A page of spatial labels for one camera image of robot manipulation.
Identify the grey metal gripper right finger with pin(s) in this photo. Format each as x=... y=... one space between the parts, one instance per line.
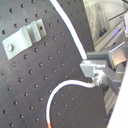
x=114 y=55

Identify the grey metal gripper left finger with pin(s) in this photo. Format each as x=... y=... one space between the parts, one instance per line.
x=102 y=74

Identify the black perforated breadboard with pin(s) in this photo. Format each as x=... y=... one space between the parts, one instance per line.
x=27 y=80

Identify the aluminium frame rail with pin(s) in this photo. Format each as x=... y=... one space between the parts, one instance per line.
x=105 y=19

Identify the grey metal cable clip bracket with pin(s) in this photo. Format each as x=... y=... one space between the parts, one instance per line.
x=24 y=38

